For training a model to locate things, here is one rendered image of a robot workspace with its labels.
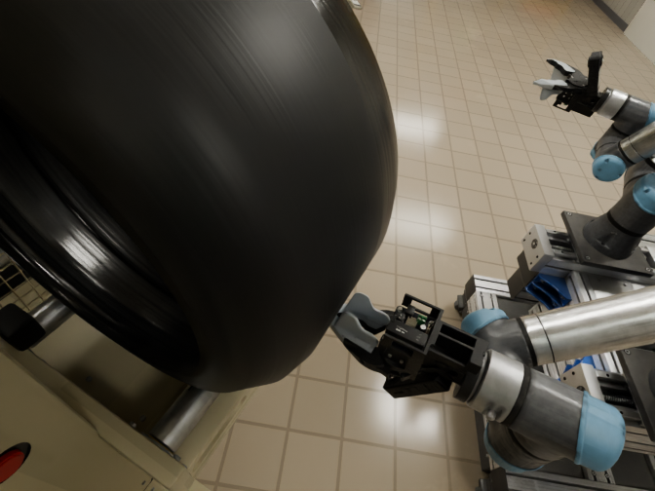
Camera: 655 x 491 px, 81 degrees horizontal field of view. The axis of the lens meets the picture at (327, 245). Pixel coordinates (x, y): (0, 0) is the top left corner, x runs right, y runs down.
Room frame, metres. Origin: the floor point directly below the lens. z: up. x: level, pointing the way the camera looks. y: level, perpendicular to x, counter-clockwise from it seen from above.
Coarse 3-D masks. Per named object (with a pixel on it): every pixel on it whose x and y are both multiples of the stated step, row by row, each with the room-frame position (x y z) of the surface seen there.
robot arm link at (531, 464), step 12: (492, 432) 0.19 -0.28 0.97; (504, 432) 0.18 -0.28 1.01; (492, 444) 0.18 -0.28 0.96; (504, 444) 0.17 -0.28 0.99; (516, 444) 0.16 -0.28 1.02; (492, 456) 0.17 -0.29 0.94; (504, 456) 0.16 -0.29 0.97; (516, 456) 0.16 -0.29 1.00; (528, 456) 0.15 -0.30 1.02; (504, 468) 0.16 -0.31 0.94; (516, 468) 0.15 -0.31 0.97; (528, 468) 0.15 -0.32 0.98
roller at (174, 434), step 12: (180, 396) 0.16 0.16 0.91; (192, 396) 0.16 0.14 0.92; (204, 396) 0.17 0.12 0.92; (216, 396) 0.18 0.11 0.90; (180, 408) 0.14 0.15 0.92; (192, 408) 0.15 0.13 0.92; (204, 408) 0.15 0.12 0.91; (168, 420) 0.12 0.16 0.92; (180, 420) 0.13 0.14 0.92; (192, 420) 0.13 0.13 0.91; (156, 432) 0.11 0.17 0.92; (168, 432) 0.11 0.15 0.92; (180, 432) 0.12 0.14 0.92; (168, 444) 0.10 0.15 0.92; (180, 444) 0.10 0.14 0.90
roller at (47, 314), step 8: (40, 304) 0.25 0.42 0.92; (48, 304) 0.25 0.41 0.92; (56, 304) 0.25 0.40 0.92; (32, 312) 0.23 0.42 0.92; (40, 312) 0.23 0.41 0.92; (48, 312) 0.23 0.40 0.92; (56, 312) 0.24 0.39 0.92; (64, 312) 0.25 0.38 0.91; (72, 312) 0.25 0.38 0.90; (40, 320) 0.22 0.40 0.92; (48, 320) 0.22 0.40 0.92; (56, 320) 0.23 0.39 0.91; (64, 320) 0.24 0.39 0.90; (48, 328) 0.22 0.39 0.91; (56, 328) 0.22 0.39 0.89
